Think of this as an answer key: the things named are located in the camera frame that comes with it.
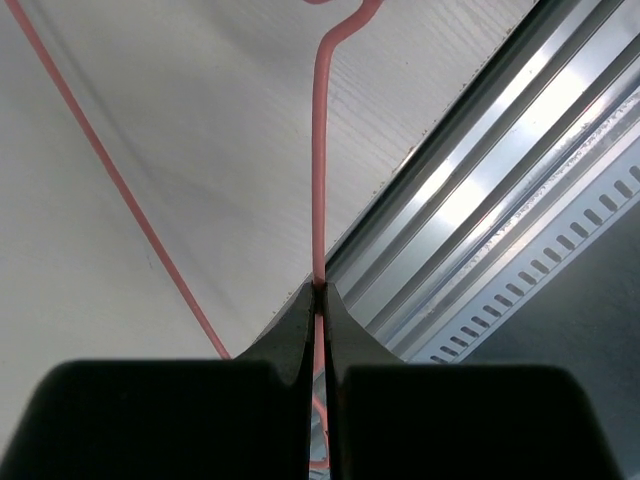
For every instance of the aluminium frame structure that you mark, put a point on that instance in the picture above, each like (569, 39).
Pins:
(557, 105)

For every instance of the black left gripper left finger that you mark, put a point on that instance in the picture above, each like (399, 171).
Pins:
(165, 415)

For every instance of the white slotted cable duct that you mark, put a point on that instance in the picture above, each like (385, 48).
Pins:
(570, 231)

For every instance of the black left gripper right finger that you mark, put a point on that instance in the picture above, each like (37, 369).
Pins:
(391, 420)

